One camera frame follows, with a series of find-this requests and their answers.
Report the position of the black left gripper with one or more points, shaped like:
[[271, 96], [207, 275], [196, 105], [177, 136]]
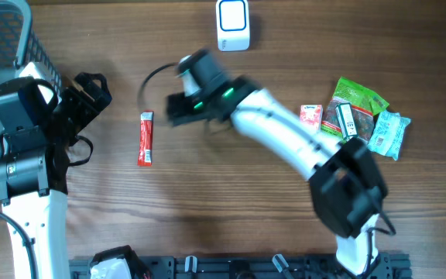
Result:
[[88, 109]]

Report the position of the red stick packet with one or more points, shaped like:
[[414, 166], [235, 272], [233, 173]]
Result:
[[146, 139]]

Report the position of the dark green small box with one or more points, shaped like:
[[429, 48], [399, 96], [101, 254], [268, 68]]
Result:
[[346, 121]]

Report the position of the red Kleenex tissue pack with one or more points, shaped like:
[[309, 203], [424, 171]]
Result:
[[311, 116]]

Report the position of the pale teal wipes packet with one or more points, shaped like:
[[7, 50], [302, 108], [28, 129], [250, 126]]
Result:
[[388, 134]]

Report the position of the white barcode scanner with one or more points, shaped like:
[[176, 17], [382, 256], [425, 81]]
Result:
[[233, 27]]

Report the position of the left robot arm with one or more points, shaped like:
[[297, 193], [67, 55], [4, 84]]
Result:
[[39, 125]]

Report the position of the green snack bag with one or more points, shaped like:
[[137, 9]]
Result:
[[365, 105]]

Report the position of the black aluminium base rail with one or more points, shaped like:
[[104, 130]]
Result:
[[311, 266]]

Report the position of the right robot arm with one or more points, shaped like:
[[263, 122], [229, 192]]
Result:
[[346, 185]]

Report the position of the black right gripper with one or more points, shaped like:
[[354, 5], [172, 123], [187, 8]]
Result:
[[180, 103]]

